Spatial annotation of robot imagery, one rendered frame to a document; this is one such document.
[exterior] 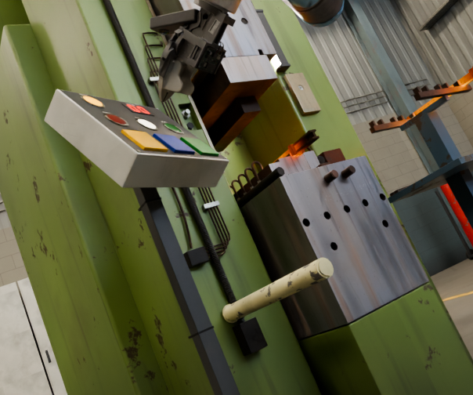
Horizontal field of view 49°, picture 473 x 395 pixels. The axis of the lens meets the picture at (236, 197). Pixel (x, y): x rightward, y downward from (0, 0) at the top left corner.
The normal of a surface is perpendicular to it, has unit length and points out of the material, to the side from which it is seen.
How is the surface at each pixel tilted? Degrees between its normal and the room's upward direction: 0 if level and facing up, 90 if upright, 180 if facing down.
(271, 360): 90
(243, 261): 90
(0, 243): 90
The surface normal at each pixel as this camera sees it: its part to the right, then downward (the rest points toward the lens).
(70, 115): -0.52, 0.02
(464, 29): -0.87, 0.29
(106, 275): 0.47, -0.40
